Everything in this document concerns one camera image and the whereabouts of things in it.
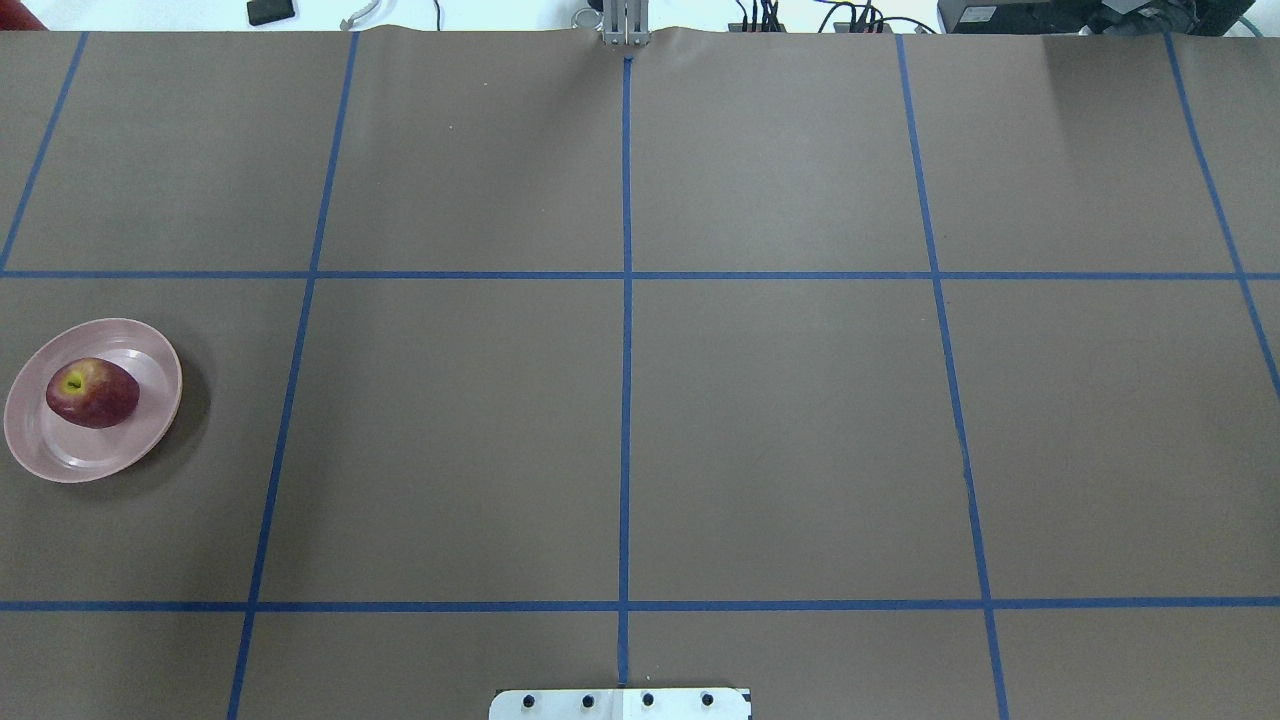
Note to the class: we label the small black device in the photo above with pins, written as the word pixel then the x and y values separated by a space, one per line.
pixel 263 12

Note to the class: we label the aluminium frame post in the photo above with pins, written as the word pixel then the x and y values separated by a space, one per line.
pixel 625 22

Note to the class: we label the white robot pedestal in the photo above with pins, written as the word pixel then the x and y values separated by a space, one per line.
pixel 623 703

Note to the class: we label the red apple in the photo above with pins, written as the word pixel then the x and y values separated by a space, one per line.
pixel 92 393

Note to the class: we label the pink plate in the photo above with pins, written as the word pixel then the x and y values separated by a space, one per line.
pixel 54 449

